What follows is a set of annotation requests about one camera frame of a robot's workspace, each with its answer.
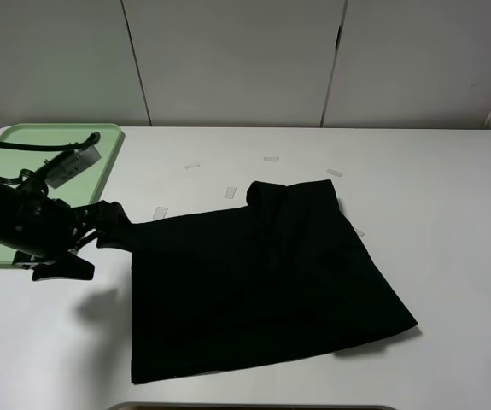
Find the light green plastic tray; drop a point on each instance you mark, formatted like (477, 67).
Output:
(25, 149)

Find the clear tape strip far right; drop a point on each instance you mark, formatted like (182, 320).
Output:
(334, 173)

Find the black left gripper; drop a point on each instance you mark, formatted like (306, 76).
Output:
(48, 235)

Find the black short sleeve shirt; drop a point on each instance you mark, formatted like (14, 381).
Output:
(285, 277)

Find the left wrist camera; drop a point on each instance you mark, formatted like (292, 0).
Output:
(69, 164)

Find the clear tape strip near shirt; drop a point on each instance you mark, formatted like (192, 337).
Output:
(160, 213)

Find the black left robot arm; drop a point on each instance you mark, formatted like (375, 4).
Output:
(7, 207)

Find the clear tape strip left centre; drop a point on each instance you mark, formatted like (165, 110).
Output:
(230, 192)

